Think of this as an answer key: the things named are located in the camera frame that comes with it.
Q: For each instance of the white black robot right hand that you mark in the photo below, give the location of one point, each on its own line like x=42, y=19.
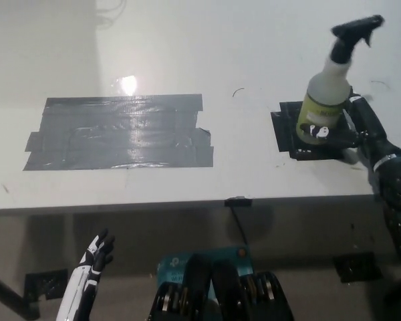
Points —
x=371, y=127

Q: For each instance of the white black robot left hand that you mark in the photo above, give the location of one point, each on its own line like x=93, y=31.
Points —
x=87, y=274

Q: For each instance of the white spray bottle green label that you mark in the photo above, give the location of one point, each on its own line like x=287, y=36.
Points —
x=322, y=107

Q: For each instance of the black table leg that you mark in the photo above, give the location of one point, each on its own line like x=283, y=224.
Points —
x=13, y=294

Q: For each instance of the black tape square patch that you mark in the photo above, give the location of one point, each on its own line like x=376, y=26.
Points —
x=285, y=133

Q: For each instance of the teal router box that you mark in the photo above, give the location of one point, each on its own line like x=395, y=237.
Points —
x=173, y=264

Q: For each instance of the grey duct tape patch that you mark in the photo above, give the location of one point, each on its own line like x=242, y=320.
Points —
x=120, y=133

